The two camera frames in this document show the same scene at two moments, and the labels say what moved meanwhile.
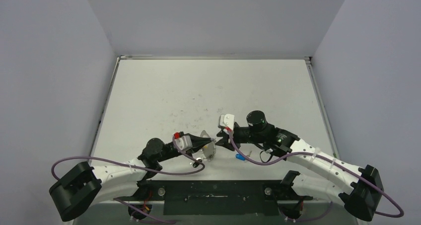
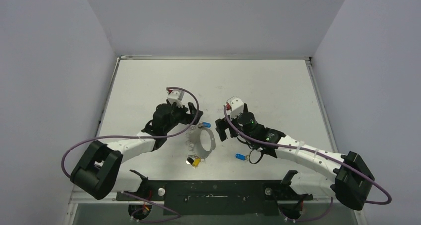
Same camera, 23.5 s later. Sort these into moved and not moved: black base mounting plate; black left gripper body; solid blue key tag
Moved: black left gripper body
Not moved: solid blue key tag; black base mounting plate
